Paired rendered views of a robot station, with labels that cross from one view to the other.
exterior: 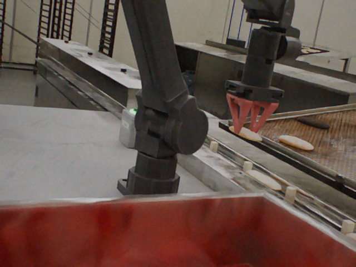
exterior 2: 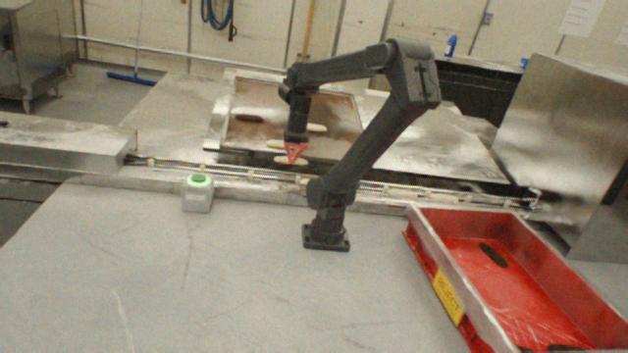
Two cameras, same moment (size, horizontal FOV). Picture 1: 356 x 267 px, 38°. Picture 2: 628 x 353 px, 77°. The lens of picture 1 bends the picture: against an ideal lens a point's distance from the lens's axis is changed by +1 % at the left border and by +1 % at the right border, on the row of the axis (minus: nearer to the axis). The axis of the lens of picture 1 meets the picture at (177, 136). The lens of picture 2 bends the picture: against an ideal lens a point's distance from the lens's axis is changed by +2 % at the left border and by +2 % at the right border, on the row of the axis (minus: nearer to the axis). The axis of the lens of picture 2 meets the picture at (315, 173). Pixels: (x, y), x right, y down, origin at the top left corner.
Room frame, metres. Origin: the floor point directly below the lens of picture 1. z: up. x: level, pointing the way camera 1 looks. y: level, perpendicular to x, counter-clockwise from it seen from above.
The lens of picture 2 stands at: (0.64, 0.83, 1.42)
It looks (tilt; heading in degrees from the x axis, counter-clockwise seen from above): 27 degrees down; 287
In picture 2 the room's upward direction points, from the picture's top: 12 degrees clockwise
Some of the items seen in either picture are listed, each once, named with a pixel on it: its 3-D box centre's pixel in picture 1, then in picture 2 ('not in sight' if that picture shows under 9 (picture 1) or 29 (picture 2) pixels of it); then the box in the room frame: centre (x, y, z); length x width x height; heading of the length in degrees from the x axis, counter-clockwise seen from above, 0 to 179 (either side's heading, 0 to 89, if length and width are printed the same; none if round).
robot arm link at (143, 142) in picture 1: (167, 130); (328, 197); (0.84, 0.02, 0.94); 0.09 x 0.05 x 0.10; 140
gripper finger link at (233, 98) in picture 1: (247, 110); (293, 147); (1.01, -0.13, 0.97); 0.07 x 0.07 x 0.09; 28
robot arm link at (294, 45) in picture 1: (276, 29); (295, 85); (1.05, -0.16, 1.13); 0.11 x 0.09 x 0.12; 140
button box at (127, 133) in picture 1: (139, 136); (197, 197); (1.17, 0.09, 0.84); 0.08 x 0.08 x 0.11; 27
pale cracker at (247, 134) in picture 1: (245, 132); (291, 160); (1.01, -0.13, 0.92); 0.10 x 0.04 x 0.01; 27
